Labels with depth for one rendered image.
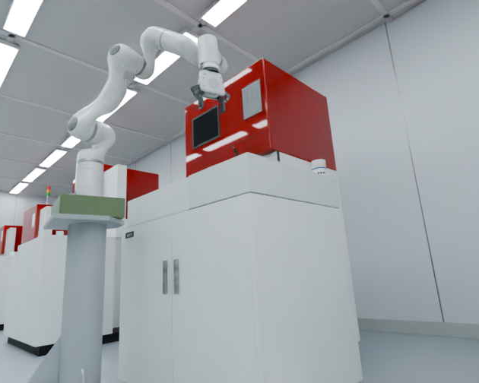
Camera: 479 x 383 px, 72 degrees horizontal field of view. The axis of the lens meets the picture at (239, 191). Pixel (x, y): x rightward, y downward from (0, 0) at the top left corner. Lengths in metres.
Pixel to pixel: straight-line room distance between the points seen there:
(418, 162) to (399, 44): 1.12
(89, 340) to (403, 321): 2.38
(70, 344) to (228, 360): 0.67
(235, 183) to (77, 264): 0.77
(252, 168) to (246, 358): 0.63
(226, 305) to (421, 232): 2.14
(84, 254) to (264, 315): 0.82
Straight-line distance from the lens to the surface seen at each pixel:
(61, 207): 1.52
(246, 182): 1.15
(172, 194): 1.51
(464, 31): 3.42
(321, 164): 1.64
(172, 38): 1.58
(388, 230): 3.13
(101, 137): 1.76
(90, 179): 1.65
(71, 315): 1.58
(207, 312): 1.29
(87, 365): 1.60
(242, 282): 1.14
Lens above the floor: 0.55
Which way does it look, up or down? 14 degrees up
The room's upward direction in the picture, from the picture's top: 4 degrees counter-clockwise
